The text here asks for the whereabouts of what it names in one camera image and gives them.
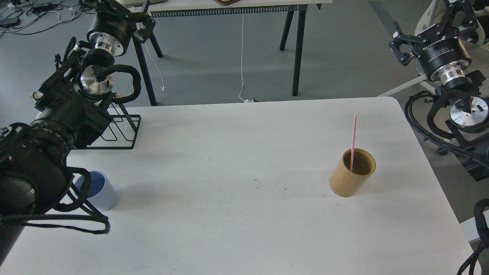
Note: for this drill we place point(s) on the black wire dish rack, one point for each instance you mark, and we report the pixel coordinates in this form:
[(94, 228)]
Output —
[(122, 132)]

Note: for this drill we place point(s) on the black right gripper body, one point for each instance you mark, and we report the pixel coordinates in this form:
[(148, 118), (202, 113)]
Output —
[(442, 58)]

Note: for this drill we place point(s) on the white office chair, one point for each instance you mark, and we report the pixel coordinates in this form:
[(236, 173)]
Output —
[(458, 106)]

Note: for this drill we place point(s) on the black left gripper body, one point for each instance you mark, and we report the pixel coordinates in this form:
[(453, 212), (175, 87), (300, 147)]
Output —
[(110, 29)]

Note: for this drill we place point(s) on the light blue plastic cup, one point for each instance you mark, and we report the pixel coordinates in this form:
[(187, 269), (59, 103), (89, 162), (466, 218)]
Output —
[(101, 194)]

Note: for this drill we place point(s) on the white background table black legs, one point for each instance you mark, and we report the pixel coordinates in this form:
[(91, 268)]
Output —
[(235, 59)]

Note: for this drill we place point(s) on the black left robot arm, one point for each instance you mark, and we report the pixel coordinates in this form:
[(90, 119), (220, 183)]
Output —
[(37, 185)]

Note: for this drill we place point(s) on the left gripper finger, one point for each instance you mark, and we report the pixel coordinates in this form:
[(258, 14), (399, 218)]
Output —
[(144, 25)]

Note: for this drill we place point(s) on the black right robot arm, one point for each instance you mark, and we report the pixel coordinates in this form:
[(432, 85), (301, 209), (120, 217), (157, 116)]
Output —
[(416, 111)]

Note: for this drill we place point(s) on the bamboo cylinder holder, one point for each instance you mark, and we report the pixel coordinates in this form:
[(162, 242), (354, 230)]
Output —
[(345, 183)]

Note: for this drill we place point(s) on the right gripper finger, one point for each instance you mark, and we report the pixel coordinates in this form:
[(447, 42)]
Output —
[(402, 40), (459, 14)]

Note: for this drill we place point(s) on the pink chopstick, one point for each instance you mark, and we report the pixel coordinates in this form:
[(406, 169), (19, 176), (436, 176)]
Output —
[(353, 142)]

